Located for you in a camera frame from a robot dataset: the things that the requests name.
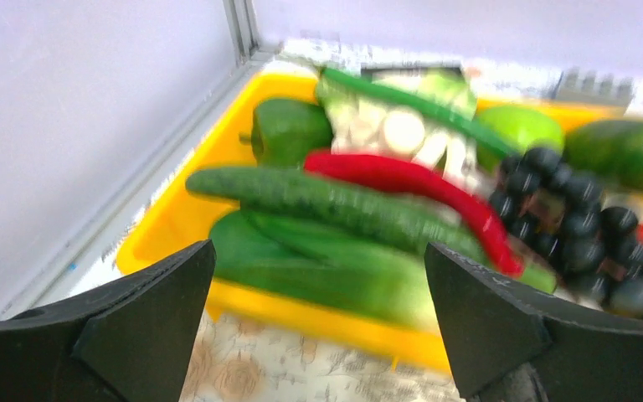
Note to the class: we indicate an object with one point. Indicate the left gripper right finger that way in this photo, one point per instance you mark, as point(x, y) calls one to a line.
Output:
point(507, 341)

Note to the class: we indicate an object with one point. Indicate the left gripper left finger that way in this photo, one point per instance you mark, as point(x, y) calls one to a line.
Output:
point(128, 340)

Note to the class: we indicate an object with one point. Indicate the black fake grape bunch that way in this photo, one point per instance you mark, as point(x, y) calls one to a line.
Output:
point(559, 215)

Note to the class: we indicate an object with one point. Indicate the green fake cucumber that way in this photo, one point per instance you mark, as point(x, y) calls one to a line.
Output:
point(399, 222)

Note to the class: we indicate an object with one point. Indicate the light green fake apple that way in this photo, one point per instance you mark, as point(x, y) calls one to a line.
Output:
point(522, 127)

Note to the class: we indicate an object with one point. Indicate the green fake long bean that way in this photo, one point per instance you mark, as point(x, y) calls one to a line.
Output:
point(483, 135)

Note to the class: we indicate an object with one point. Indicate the red fake chili pepper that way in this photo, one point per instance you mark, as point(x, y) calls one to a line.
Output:
point(391, 175)

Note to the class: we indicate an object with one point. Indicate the green fake bell pepper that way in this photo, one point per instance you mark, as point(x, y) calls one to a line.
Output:
point(285, 130)

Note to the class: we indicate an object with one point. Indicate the yellow plastic bin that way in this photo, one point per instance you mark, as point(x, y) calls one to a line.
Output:
point(179, 218)

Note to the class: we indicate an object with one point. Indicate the blue grey small box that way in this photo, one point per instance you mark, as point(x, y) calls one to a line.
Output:
point(589, 87)

